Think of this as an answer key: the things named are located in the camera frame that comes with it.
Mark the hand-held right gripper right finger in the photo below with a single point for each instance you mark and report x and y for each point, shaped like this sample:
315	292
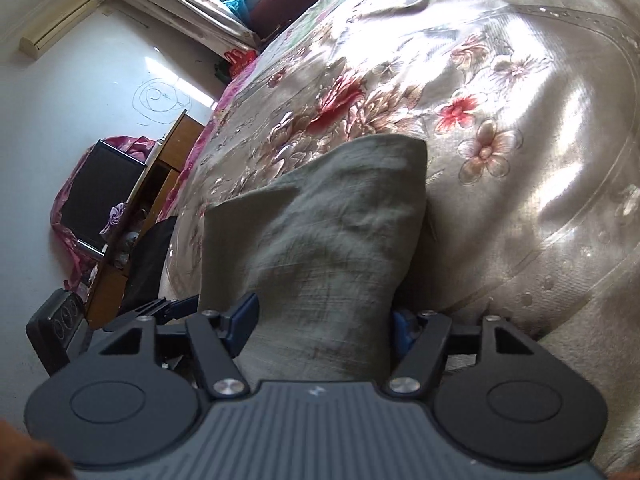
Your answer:
402	331

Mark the white air conditioner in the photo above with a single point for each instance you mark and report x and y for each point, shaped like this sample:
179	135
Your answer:
55	25

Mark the green pants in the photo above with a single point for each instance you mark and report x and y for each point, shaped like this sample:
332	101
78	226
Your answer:
325	240

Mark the beige patterned curtain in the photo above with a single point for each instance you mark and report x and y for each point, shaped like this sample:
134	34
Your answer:
190	5

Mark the maroon sofa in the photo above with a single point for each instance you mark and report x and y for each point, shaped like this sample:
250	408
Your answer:
280	5

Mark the teal plastic bag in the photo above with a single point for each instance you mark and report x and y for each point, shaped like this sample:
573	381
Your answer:
236	9

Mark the black cloth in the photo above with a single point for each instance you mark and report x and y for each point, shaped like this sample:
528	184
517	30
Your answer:
150	260

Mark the wooden side cabinet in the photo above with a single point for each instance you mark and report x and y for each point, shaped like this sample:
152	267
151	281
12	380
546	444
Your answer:
170	155

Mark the floral satin blanket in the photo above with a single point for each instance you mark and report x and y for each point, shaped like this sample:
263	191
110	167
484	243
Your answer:
500	110

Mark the red bag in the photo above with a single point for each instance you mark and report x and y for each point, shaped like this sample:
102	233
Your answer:
241	60

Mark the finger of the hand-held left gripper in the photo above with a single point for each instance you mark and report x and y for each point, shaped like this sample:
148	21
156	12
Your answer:
175	307

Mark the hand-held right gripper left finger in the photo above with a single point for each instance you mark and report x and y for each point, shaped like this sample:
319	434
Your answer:
245	317

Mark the black television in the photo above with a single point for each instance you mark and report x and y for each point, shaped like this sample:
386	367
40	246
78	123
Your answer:
100	195

